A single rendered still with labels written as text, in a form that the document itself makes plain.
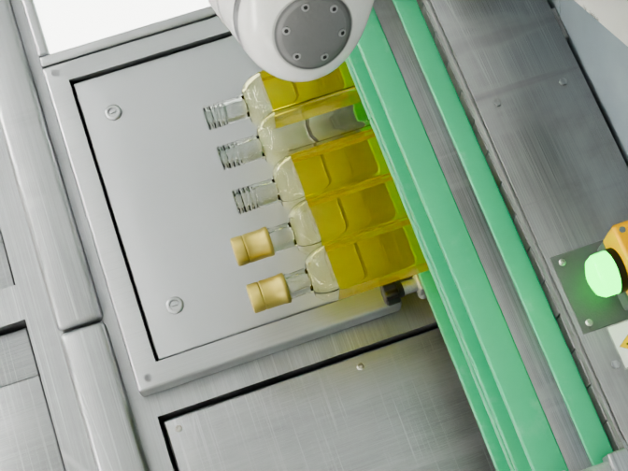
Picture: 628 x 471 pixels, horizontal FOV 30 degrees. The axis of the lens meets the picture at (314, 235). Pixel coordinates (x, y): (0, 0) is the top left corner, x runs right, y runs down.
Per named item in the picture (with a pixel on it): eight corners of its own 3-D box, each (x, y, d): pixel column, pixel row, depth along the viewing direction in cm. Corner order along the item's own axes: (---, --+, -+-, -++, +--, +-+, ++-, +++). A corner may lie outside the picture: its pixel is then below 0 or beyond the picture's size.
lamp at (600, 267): (603, 256, 116) (575, 265, 116) (613, 240, 112) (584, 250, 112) (621, 297, 115) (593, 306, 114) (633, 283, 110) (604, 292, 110)
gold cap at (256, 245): (265, 233, 137) (230, 244, 137) (264, 221, 134) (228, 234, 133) (276, 260, 136) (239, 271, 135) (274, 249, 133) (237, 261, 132)
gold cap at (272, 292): (291, 303, 135) (254, 315, 134) (280, 273, 135) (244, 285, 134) (292, 301, 131) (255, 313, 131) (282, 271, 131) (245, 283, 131)
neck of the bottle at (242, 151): (255, 141, 141) (217, 153, 140) (253, 130, 138) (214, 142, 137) (263, 163, 140) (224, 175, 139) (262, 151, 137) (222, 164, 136)
